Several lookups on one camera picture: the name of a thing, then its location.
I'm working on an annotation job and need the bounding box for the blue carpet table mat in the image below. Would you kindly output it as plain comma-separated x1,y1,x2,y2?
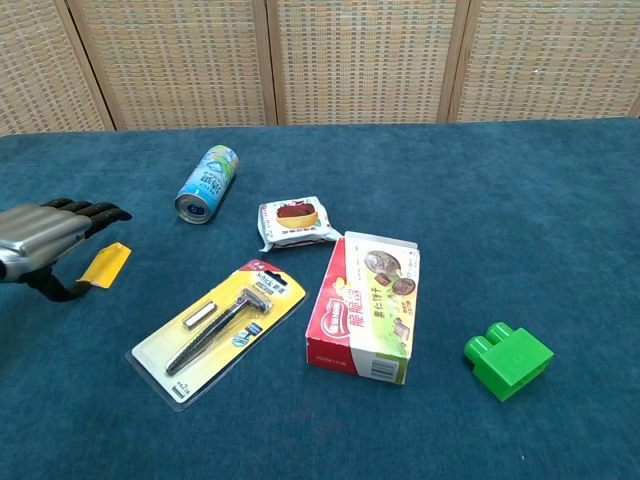
0,117,640,480

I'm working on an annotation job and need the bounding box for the white wrapped pastry packet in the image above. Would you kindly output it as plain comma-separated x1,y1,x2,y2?
257,196,342,253

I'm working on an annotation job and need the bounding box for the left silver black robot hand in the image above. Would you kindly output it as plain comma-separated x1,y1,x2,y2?
0,197,133,303

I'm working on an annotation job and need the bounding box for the woven bamboo folding screen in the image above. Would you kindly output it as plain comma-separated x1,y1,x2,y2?
0,0,640,137

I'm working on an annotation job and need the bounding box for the green toy building brick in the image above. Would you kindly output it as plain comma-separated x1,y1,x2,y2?
463,321,555,403

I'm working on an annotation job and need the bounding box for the blue green drink can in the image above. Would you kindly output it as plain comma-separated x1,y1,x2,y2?
174,144,240,226

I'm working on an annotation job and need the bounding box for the yellow razor blister pack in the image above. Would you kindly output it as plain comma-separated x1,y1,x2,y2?
124,258,309,413

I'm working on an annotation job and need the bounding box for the red white biscuit box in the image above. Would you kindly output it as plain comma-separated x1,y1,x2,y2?
304,230,421,386

